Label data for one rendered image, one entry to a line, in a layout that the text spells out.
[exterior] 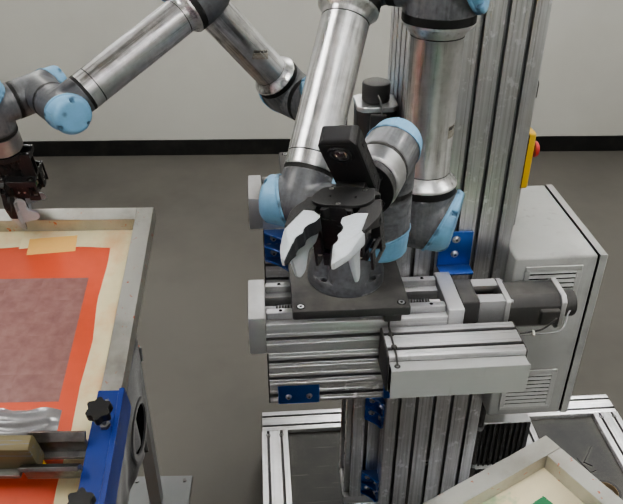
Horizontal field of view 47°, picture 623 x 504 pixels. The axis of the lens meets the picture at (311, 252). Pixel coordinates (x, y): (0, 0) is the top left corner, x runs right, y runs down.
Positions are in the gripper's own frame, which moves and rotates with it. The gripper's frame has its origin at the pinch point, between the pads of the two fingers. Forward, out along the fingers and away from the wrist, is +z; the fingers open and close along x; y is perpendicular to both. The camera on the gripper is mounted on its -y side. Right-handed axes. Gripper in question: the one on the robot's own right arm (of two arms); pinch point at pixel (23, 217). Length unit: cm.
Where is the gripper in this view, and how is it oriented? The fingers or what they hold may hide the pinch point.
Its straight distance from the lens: 173.4
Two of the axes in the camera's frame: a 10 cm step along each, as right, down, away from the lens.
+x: -0.2, -7.4, 6.7
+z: -0.1, 6.7, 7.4
